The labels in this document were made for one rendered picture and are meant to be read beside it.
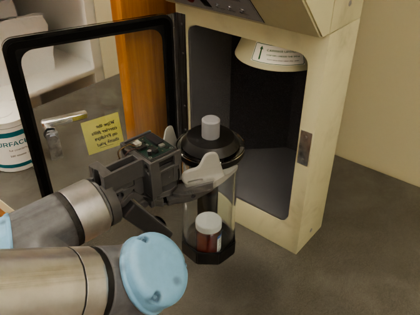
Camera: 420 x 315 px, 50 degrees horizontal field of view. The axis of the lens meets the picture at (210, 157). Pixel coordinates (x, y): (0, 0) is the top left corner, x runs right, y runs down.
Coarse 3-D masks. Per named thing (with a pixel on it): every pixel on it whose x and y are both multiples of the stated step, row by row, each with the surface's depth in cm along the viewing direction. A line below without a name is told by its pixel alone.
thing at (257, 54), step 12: (240, 48) 84; (252, 48) 81; (264, 48) 79; (276, 48) 78; (240, 60) 83; (252, 60) 80; (264, 60) 79; (276, 60) 79; (288, 60) 78; (300, 60) 79
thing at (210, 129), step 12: (204, 120) 67; (216, 120) 67; (192, 132) 70; (204, 132) 68; (216, 132) 67; (228, 132) 70; (192, 144) 67; (204, 144) 67; (216, 144) 67; (228, 144) 67; (228, 156) 67
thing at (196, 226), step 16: (176, 144) 69; (240, 144) 70; (192, 160) 66; (224, 160) 66; (240, 160) 68; (224, 192) 70; (192, 208) 73; (208, 208) 71; (224, 208) 72; (192, 224) 75; (208, 224) 74; (224, 224) 75; (192, 240) 77; (208, 240) 76; (224, 240) 77
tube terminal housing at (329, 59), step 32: (352, 0) 69; (256, 32) 76; (288, 32) 72; (352, 32) 74; (320, 64) 70; (320, 96) 73; (320, 128) 78; (320, 160) 84; (320, 192) 91; (256, 224) 97; (288, 224) 91; (320, 224) 99
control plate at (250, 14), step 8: (176, 0) 79; (184, 0) 77; (208, 0) 72; (216, 0) 70; (224, 0) 69; (232, 0) 67; (240, 0) 66; (248, 0) 65; (208, 8) 75; (216, 8) 73; (224, 8) 72; (232, 8) 70; (248, 8) 67; (240, 16) 72; (248, 16) 70; (256, 16) 69
